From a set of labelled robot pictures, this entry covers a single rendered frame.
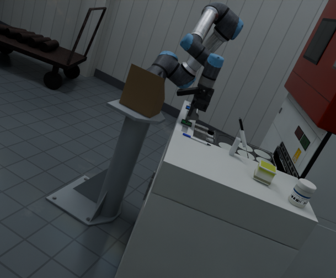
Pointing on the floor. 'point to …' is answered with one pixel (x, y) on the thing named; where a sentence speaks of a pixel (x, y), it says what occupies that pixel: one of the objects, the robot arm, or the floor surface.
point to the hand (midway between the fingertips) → (186, 119)
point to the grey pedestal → (107, 174)
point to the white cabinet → (196, 244)
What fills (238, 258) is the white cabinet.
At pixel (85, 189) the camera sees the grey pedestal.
